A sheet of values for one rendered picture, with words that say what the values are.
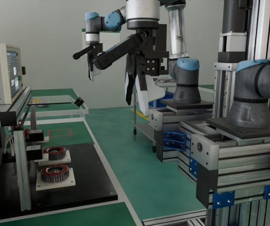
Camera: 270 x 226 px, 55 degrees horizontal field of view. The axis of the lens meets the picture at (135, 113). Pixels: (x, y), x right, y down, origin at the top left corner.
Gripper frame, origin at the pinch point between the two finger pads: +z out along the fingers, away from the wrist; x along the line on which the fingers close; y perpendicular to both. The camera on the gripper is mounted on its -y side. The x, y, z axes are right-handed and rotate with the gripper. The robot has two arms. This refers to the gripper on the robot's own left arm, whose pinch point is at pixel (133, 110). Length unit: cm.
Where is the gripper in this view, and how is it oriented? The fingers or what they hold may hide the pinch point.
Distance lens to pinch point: 62.1
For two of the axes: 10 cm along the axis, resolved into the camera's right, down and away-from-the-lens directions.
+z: 0.0, 9.8, 2.1
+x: -2.8, -2.1, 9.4
